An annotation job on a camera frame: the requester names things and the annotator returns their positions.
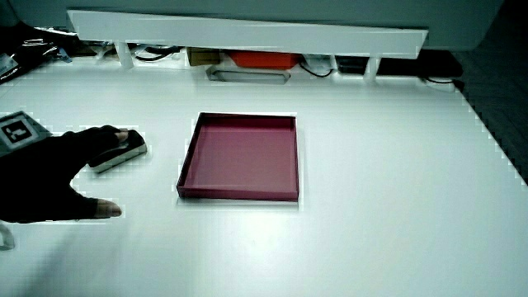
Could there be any red shallow tray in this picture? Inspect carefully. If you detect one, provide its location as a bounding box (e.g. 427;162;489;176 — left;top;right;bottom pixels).
176;111;300;203

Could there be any grey metal tray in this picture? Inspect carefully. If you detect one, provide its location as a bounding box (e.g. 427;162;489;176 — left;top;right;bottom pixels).
205;65;292;86

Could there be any black flat device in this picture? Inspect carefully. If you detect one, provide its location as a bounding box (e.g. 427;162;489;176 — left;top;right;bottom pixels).
336;55;464;78

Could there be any person's left hand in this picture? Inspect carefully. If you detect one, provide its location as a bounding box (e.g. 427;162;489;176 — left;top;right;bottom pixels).
0;110;130;224

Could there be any orange box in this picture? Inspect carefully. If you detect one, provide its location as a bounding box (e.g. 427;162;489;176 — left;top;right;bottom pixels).
228;50;302;70

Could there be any black and white eraser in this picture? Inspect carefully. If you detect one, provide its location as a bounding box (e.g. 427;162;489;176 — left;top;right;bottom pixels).
87;129;149;174

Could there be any black cable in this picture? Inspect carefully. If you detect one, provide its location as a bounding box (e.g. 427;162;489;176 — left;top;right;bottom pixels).
420;76;466;92
134;45;182;63
299;61;334;78

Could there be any black plastic bag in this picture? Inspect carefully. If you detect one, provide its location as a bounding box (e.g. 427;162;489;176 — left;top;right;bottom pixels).
0;22;82;86

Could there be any white desk shelf riser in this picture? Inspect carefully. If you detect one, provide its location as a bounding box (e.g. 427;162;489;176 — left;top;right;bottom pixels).
67;9;430;82

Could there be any brown cardboard box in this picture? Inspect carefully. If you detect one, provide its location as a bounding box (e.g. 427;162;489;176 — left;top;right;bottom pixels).
186;47;222;67

